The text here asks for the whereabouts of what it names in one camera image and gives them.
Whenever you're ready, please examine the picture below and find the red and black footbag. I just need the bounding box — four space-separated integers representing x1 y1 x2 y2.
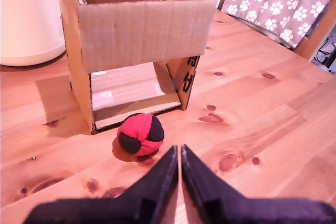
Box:
117 113 165 157

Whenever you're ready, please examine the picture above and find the cardboard dice tower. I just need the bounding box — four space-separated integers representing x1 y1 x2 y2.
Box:
55 0 218 135

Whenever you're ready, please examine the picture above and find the wooden chair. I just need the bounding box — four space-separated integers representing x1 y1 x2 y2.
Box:
217 0 336 61

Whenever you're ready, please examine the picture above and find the white electric kettle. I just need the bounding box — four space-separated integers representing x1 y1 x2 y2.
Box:
0 0 66 67

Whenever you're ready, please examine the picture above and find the black floor cable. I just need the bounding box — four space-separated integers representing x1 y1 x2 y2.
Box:
314 37 336 72

